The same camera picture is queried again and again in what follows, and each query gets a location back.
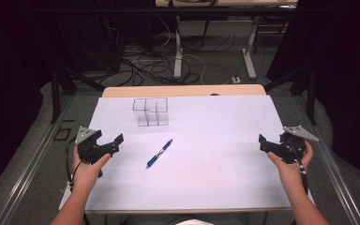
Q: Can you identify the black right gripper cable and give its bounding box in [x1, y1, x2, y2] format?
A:
[294, 146, 309, 197]

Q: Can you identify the wooden table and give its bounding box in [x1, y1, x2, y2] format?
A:
[83, 83, 293, 216]

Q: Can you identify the white table cover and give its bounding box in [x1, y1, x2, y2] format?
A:
[59, 95, 315, 212]

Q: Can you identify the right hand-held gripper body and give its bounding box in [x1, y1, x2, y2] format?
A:
[278, 125, 321, 165]

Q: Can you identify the blue pen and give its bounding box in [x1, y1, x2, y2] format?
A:
[145, 138, 173, 170]

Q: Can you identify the clear plastic pen holder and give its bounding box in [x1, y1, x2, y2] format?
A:
[132, 97, 170, 128]

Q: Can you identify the white desk with metal legs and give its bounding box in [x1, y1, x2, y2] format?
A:
[155, 0, 299, 81]

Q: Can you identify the person's left hand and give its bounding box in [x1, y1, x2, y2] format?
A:
[71, 144, 112, 189]

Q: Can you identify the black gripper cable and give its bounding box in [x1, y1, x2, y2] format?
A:
[294, 146, 309, 197]
[64, 138, 84, 192]

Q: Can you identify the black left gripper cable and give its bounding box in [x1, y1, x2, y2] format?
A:
[64, 138, 84, 192]

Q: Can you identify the tangle of floor cables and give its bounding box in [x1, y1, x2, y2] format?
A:
[99, 15, 237, 87]

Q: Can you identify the metal floor rail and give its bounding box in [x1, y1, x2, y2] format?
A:
[293, 93, 360, 225]
[0, 93, 76, 225]

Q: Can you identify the black metal stand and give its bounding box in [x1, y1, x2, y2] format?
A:
[263, 64, 318, 127]
[48, 59, 107, 125]

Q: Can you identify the person's right hand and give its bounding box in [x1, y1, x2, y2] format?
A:
[266, 140, 314, 186]

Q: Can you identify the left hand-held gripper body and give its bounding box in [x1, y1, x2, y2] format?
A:
[74, 126, 111, 165]

